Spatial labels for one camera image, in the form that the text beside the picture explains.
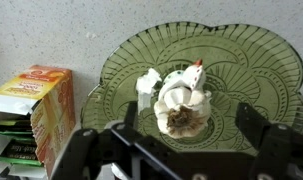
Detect large green glass cake stand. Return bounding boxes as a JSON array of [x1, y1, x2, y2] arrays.
[[80, 21, 303, 157]]

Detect orange tea box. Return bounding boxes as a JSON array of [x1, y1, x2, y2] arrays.
[[0, 64, 77, 179]]

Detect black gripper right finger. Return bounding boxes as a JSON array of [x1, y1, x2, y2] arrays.
[[235, 102, 303, 180]]

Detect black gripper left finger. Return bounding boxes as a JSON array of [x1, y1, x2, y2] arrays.
[[50, 101, 182, 180]]

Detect green tea bag packet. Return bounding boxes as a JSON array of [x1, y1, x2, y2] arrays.
[[0, 119, 33, 136]]

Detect green packet box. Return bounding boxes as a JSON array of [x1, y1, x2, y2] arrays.
[[0, 139, 43, 167]]

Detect white papery garlic scrap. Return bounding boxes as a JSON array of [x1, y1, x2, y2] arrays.
[[135, 68, 163, 115]]

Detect white garlic bulb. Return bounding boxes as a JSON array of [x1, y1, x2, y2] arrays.
[[153, 85, 213, 140]]

